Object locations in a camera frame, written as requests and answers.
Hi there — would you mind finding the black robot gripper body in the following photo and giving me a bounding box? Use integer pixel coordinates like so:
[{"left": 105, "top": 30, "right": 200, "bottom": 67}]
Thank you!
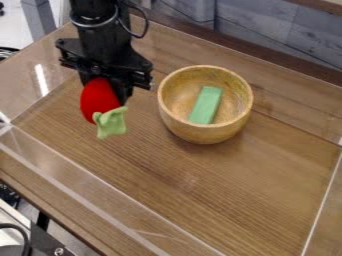
[{"left": 55, "top": 23, "right": 153, "bottom": 90}]

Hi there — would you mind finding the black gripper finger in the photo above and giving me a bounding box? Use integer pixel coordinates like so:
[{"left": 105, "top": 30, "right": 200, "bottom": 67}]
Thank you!
[{"left": 111, "top": 79, "right": 134, "bottom": 105}]

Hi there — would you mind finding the red plush fruit green leaf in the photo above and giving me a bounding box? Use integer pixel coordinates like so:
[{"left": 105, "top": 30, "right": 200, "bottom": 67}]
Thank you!
[{"left": 81, "top": 77, "right": 129, "bottom": 139}]

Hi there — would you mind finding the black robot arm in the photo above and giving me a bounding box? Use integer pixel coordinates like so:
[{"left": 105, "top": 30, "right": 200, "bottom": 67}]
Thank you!
[{"left": 55, "top": 0, "right": 154, "bottom": 105}]

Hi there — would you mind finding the wooden bowl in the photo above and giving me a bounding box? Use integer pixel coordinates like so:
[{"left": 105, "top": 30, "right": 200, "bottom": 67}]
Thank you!
[{"left": 158, "top": 65, "right": 254, "bottom": 144}]

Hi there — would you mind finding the green rectangular block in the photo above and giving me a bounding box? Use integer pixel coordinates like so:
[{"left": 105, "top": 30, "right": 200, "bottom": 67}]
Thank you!
[{"left": 189, "top": 86, "right": 224, "bottom": 125}]

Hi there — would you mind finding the black device lower left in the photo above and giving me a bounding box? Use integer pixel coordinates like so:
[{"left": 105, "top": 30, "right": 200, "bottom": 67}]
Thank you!
[{"left": 0, "top": 222, "right": 78, "bottom": 256}]

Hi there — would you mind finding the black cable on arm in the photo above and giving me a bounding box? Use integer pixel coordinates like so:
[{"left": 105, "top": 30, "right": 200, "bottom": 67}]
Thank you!
[{"left": 117, "top": 0, "right": 152, "bottom": 40}]

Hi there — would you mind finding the grey post upper left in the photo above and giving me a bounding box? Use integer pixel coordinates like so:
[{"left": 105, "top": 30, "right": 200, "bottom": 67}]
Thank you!
[{"left": 21, "top": 0, "right": 57, "bottom": 41}]

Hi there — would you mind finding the clear acrylic tray enclosure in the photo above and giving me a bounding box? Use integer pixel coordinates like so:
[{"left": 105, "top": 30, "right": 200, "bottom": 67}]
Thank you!
[{"left": 0, "top": 16, "right": 342, "bottom": 256}]

